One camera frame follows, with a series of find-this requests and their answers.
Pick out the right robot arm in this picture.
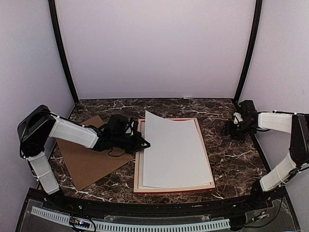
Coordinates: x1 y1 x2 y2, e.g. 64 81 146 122
223 109 309 192

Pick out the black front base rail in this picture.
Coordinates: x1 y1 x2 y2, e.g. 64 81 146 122
26 188 284 218

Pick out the brown cardboard backing board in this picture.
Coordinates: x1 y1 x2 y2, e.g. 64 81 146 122
52 119 133 190

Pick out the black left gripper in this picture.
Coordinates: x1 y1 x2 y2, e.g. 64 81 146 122
112 131 150 154

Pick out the black left enclosure post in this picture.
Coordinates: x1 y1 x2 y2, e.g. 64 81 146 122
48 0 79 105

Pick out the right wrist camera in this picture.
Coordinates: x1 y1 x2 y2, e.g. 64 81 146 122
233 100 256 124

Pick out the canyon photo print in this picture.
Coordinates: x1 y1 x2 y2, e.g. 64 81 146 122
143 111 213 188

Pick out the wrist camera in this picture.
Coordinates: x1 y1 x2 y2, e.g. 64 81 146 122
233 100 256 124
105 115 134 135

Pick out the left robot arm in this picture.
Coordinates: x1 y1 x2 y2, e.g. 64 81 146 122
17 104 151 211

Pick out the white slotted cable duct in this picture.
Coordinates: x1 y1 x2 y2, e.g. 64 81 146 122
30 206 231 232

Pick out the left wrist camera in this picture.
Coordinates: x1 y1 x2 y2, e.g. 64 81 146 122
105 115 134 135

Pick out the black enclosure post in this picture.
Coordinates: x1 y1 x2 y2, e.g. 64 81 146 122
234 0 263 102
48 0 79 105

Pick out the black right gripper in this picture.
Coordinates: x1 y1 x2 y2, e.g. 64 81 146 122
220 120 255 141

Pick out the black right enclosure post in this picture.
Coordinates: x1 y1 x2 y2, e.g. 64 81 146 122
234 0 263 102

